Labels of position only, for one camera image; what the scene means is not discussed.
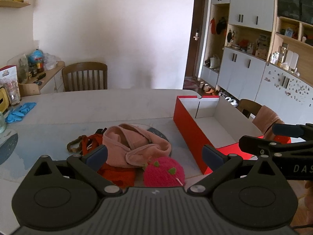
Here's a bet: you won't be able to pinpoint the red cloth bag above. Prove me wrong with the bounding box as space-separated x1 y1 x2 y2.
80 128 136 189

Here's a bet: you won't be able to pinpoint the pink fleece garment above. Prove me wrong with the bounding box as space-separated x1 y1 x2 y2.
102 124 171 168

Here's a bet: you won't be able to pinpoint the red and white cardboard box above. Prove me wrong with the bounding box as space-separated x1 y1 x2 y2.
173 96 263 174

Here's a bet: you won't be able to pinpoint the pink fuzzy strawberry hat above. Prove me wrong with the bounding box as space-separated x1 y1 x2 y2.
143 156 185 188

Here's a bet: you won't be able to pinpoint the pink fringed scarf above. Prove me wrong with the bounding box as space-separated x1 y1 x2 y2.
253 106 284 140

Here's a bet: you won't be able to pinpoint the wooden chair beside table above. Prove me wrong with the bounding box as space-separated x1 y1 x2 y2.
237 99 262 118

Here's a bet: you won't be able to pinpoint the shoes on floor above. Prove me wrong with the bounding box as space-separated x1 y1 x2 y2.
199 81 239 107

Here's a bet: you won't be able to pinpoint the red patterned doormat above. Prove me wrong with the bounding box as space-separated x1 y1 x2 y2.
183 77 200 90

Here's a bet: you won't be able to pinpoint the blue rubber gloves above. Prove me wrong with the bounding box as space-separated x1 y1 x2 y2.
5 102 37 124

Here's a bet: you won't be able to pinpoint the wooden chair behind table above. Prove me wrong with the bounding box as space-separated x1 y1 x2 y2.
62 62 108 92

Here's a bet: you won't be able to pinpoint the wooden sideboard with clutter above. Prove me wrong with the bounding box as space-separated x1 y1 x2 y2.
1 49 65 106

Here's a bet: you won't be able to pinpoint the brown entrance door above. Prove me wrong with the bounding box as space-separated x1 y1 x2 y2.
185 0 206 77

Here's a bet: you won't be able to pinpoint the white wall cabinet unit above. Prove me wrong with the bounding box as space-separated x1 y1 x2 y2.
200 0 312 124

